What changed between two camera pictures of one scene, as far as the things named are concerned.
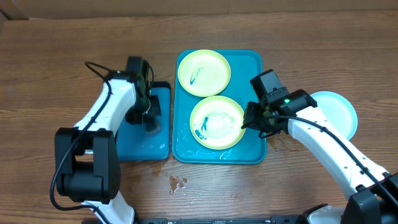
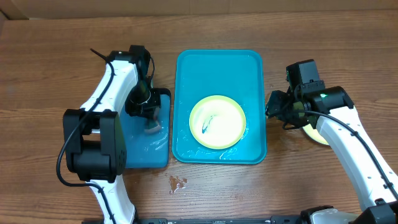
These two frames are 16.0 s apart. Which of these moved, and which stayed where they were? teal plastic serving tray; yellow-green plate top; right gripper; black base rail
Moved: yellow-green plate top; right gripper
Stayed: teal plastic serving tray; black base rail
